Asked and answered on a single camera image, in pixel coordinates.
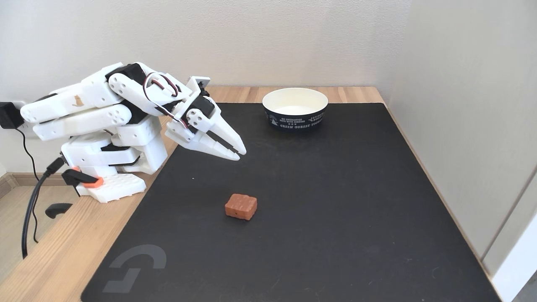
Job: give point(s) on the paper bowl with dark band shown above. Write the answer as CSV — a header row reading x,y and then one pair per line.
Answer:
x,y
295,110

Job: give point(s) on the wooden baseboard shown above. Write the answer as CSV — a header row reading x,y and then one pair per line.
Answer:
x,y
25,179

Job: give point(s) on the small camera on white mount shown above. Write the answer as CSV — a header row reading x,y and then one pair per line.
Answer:
x,y
198,84

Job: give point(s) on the black and orange clamp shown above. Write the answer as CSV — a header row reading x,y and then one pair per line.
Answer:
x,y
84,178

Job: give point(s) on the black power adapter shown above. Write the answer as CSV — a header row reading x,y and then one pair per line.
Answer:
x,y
8,115

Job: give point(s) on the brown brick toy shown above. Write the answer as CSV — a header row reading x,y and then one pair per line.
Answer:
x,y
241,206

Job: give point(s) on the black desk mat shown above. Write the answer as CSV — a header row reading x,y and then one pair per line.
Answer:
x,y
302,218

